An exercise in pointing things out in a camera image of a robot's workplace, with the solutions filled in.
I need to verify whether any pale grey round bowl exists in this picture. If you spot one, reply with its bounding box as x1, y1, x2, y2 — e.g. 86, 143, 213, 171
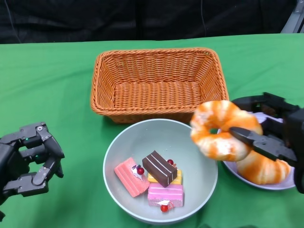
102, 118, 219, 225

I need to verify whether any orange wicker rectangular basket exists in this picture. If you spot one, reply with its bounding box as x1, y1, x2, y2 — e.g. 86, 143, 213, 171
90, 47, 230, 124

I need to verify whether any chocolate brown cake slice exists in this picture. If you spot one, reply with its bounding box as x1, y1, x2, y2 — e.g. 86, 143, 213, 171
142, 150, 179, 188

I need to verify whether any grey metal frame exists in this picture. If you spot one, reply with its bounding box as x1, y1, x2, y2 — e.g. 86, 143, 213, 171
280, 0, 304, 34

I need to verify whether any orange striped croissant bread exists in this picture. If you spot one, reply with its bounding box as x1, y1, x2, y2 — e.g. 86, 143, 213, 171
190, 100, 264, 163
237, 150, 292, 186

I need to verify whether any salmon pink cake slice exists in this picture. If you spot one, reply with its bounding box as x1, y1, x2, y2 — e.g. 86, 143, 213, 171
114, 157, 150, 198

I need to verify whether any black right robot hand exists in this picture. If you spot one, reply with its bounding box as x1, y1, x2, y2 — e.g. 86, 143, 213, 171
228, 92, 304, 194

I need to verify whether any lavender round plate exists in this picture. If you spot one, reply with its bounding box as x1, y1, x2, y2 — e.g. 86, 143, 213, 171
221, 111, 298, 191

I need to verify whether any green tablecloth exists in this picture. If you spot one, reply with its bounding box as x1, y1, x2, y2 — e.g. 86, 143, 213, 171
0, 32, 304, 228

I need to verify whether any magenta pink cake slice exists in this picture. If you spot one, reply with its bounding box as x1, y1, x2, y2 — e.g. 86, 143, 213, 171
147, 183, 185, 213

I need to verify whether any black backdrop curtain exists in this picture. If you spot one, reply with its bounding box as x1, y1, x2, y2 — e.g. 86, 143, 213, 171
0, 0, 294, 45

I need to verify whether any yellow cake slice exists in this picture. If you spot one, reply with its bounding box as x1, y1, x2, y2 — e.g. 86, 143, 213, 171
147, 169, 184, 186

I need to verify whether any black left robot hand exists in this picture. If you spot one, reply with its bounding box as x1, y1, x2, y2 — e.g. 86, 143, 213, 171
0, 122, 66, 206

